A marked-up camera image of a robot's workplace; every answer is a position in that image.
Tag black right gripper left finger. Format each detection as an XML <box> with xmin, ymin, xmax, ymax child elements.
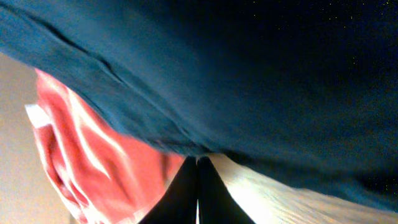
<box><xmin>139</xmin><ymin>157</ymin><xmax>197</xmax><ymax>224</ymax></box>

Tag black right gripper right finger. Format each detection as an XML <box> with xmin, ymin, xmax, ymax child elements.
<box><xmin>197</xmin><ymin>157</ymin><xmax>254</xmax><ymax>224</ymax></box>

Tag navy blue shorts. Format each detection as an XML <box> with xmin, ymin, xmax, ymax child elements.
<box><xmin>1</xmin><ymin>0</ymin><xmax>397</xmax><ymax>212</ymax></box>

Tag red printed t-shirt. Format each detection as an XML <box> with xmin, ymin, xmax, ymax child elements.
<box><xmin>25</xmin><ymin>70</ymin><xmax>183</xmax><ymax>223</ymax></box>

